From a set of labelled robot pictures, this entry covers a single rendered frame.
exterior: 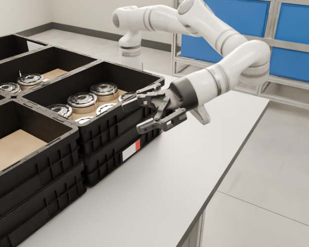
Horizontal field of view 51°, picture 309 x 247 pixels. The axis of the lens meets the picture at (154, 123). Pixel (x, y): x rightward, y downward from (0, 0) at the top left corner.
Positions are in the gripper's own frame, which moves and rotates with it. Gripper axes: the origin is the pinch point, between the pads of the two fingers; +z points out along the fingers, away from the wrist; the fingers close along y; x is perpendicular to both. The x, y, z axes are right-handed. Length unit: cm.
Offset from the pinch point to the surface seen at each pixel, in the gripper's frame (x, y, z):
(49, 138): 13.9, -26.8, 20.4
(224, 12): 64, -169, -127
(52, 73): 19, -80, 13
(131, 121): 20.9, -27.5, -4.1
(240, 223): 118, -34, -43
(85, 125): 8.6, -17.4, 9.7
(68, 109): 15.4, -40.6, 12.5
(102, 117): 10.5, -20.6, 4.4
